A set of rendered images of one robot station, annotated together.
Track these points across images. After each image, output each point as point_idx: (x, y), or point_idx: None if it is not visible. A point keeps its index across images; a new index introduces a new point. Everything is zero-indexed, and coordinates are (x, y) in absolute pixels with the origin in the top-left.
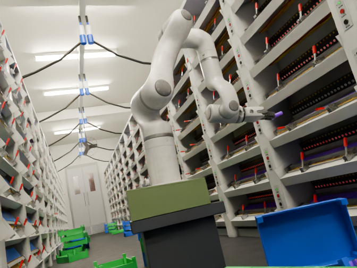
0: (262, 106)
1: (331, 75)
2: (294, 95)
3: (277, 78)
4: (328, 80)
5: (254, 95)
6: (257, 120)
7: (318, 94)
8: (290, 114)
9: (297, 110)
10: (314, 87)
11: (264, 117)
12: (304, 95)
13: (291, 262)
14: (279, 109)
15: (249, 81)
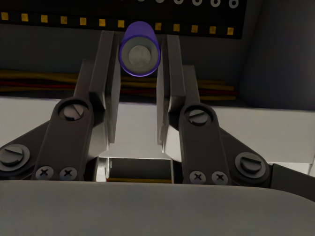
0: (294, 144)
1: (2, 43)
2: (205, 62)
3: None
4: (21, 35)
5: None
6: (189, 213)
7: (37, 6)
8: (267, 3)
9: (200, 2)
10: (93, 43)
11: (81, 146)
12: (157, 38)
13: None
14: (274, 56)
15: None
